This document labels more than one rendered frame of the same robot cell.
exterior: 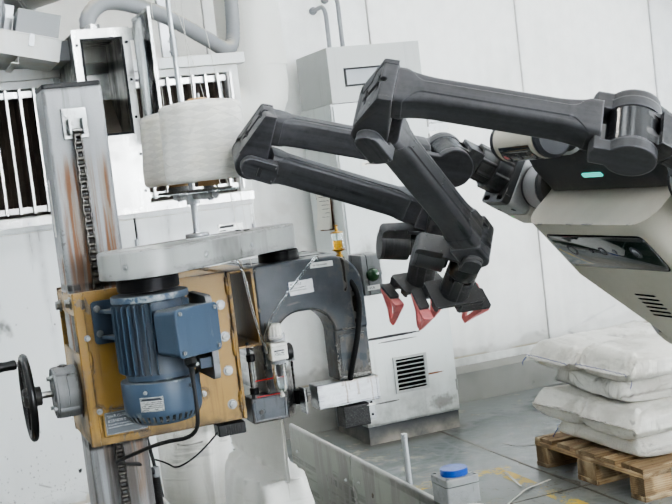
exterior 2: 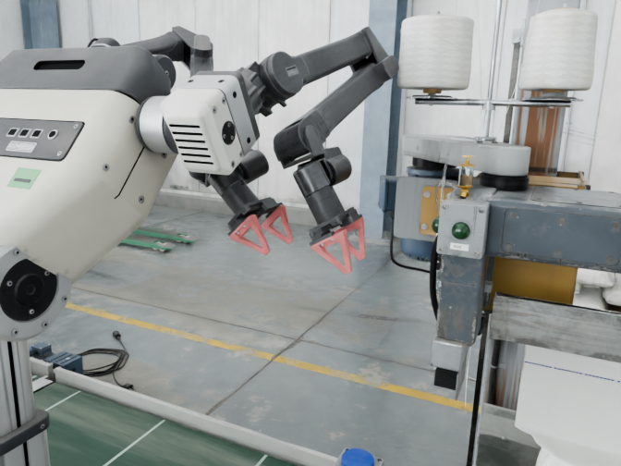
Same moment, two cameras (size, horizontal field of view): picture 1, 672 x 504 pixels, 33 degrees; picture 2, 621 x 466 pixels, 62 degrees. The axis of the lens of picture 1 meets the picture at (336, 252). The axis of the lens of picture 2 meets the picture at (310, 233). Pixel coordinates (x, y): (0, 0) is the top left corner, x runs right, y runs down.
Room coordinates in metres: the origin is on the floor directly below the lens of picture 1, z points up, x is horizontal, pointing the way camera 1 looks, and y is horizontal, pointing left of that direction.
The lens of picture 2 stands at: (2.97, -0.85, 1.47)
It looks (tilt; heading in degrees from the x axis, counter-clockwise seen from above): 13 degrees down; 135
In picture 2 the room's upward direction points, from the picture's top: 2 degrees clockwise
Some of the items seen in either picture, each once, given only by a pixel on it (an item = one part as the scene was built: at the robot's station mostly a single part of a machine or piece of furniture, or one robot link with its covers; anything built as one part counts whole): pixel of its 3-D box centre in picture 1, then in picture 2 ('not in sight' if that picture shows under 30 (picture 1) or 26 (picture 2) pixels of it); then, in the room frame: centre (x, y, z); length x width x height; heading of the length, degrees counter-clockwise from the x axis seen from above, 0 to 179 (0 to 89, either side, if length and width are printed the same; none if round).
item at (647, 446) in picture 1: (631, 427); not in sight; (5.13, -1.23, 0.20); 0.66 x 0.44 x 0.12; 21
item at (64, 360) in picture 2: not in sight; (46, 364); (0.69, -0.21, 0.35); 0.30 x 0.15 x 0.15; 21
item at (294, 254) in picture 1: (278, 255); (504, 180); (2.52, 0.13, 1.35); 0.09 x 0.09 x 0.03
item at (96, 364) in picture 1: (148, 352); (522, 235); (2.44, 0.42, 1.18); 0.34 x 0.25 x 0.31; 111
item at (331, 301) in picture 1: (291, 312); (532, 257); (2.59, 0.12, 1.21); 0.30 x 0.25 x 0.30; 21
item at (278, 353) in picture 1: (279, 359); not in sight; (2.39, 0.14, 1.14); 0.05 x 0.04 x 0.16; 111
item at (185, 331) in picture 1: (188, 335); (394, 198); (2.13, 0.29, 1.25); 0.10 x 0.08 x 0.12; 136
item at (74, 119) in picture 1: (75, 122); (518, 33); (2.34, 0.49, 1.68); 0.05 x 0.03 x 0.06; 111
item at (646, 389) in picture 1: (626, 375); not in sight; (5.15, -1.24, 0.44); 0.66 x 0.42 x 0.14; 15
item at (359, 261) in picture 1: (365, 273); (463, 227); (2.54, -0.06, 1.28); 0.08 x 0.05 x 0.09; 21
